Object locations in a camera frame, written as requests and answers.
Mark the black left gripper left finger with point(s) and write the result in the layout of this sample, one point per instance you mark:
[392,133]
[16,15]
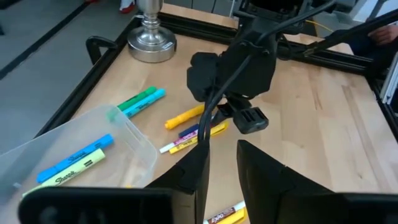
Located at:
[192,186]

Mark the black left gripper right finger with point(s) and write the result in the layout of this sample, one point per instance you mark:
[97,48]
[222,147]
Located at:
[264,186]

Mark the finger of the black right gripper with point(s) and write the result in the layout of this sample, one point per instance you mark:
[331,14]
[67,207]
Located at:
[224,112]

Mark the yellow thin marker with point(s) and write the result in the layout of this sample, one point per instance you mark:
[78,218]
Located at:
[219,129]
[236,217]

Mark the blue thin marker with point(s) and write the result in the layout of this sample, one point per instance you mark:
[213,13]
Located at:
[189,130]

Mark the brown Expo marker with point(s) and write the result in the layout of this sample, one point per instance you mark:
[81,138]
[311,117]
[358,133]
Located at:
[222,214]

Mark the orange-yellow highlighter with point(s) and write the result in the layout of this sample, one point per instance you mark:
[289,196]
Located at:
[128,187]
[183,117]

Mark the magenta thin marker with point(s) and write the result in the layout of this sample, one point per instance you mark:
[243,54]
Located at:
[180,142]

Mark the teal highlighter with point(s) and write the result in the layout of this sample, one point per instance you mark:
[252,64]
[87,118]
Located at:
[146,101]

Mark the light green Sharpie highlighter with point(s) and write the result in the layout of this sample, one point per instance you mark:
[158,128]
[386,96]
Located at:
[73,169]

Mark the blue Sharpie highlighter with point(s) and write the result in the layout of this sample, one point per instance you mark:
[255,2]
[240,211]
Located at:
[74,157]

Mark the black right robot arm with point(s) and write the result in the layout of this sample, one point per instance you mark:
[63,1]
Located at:
[273,12]

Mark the frosted plastic bin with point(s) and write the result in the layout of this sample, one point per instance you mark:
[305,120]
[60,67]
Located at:
[130,155]

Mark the black metal stand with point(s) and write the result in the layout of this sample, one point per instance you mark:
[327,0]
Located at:
[342,36]

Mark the white shade silver table lamp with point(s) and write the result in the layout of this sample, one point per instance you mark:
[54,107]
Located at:
[152,43]

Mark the person's hand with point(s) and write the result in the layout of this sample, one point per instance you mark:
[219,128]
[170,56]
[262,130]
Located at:
[384,34]

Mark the person's shoe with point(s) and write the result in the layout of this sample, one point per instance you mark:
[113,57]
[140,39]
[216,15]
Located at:
[127,6]

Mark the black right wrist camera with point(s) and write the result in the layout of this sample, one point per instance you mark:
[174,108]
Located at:
[252,119]

